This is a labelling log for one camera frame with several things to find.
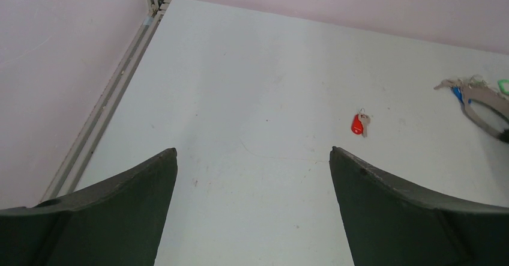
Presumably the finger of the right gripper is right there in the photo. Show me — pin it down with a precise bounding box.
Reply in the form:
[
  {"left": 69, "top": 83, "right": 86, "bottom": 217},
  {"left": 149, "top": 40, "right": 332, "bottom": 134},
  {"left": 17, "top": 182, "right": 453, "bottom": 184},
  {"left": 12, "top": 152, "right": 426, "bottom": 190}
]
[{"left": 498, "top": 128, "right": 509, "bottom": 144}]

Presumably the red tagged key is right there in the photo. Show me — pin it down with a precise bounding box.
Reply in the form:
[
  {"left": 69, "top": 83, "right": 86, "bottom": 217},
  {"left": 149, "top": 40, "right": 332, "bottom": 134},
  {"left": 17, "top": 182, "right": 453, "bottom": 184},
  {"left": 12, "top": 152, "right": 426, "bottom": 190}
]
[{"left": 351, "top": 108, "right": 371, "bottom": 138}]

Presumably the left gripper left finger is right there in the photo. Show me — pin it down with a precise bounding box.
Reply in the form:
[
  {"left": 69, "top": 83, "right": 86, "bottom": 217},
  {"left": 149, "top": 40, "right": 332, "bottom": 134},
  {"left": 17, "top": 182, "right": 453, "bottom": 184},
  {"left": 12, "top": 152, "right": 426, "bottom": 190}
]
[{"left": 1, "top": 148, "right": 178, "bottom": 265}]

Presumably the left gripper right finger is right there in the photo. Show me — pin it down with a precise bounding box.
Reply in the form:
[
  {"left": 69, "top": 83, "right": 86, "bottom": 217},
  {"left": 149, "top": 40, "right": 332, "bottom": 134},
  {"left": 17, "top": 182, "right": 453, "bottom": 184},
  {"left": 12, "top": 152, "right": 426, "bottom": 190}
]
[{"left": 330, "top": 147, "right": 508, "bottom": 265}]

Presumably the green key tag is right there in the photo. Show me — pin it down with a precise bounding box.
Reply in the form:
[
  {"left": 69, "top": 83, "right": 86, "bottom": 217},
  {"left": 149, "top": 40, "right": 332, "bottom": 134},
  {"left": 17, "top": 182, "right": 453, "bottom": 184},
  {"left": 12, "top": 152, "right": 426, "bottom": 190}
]
[{"left": 497, "top": 79, "right": 509, "bottom": 96}]

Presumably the large metal keyring plate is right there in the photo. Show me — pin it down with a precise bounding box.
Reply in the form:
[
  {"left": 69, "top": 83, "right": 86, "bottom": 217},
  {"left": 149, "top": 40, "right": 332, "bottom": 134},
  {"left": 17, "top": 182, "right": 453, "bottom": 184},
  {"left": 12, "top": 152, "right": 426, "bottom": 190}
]
[{"left": 434, "top": 76, "right": 508, "bottom": 140}]

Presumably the left aluminium frame post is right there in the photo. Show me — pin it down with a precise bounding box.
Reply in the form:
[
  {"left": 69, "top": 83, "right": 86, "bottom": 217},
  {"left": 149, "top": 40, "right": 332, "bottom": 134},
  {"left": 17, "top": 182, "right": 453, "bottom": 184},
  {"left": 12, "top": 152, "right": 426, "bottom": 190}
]
[{"left": 40, "top": 0, "right": 171, "bottom": 202}]

